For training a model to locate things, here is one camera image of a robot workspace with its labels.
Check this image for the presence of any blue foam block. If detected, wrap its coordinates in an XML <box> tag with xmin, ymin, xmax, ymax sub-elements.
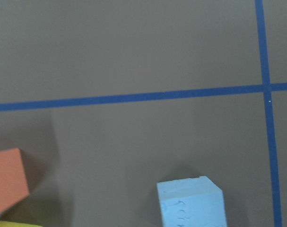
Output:
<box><xmin>157</xmin><ymin>176</ymin><xmax>227</xmax><ymax>227</ymax></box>

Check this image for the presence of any orange foam block far left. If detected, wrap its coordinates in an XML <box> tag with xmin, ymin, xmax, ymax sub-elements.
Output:
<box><xmin>0</xmin><ymin>148</ymin><xmax>30</xmax><ymax>214</ymax></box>

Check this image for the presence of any yellow foam block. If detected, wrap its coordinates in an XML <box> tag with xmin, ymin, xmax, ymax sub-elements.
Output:
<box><xmin>0</xmin><ymin>221</ymin><xmax>41</xmax><ymax>227</ymax></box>

